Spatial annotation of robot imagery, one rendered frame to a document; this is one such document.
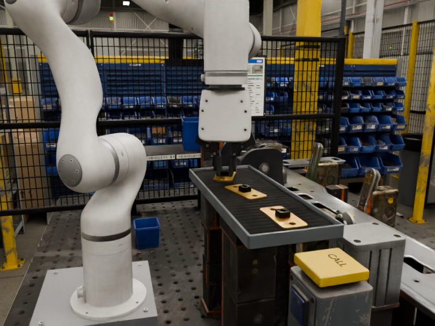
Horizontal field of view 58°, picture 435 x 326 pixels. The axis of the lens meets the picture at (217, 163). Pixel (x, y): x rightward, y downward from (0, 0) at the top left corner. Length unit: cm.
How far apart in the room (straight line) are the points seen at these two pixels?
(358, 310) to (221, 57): 47
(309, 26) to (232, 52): 145
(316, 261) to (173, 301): 83
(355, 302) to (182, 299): 85
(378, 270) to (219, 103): 40
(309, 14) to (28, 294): 174
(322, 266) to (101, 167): 56
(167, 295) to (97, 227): 41
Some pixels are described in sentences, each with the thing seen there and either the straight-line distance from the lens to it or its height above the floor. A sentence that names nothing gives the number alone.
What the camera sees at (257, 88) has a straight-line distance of 199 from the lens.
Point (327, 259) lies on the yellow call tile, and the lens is 47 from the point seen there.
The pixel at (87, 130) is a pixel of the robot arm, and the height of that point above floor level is 124.
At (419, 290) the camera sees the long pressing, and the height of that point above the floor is 100.
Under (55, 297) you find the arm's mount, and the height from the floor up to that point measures 80.
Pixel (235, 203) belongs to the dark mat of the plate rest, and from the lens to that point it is 63.
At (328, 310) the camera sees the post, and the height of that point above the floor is 112.
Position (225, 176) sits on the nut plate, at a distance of 78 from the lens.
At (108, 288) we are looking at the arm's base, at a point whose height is 86.
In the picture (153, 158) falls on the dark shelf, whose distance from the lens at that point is 167.
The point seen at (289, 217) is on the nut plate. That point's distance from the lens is 57.
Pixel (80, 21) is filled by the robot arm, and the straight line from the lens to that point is 106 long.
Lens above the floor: 136
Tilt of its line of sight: 13 degrees down
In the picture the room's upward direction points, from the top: straight up
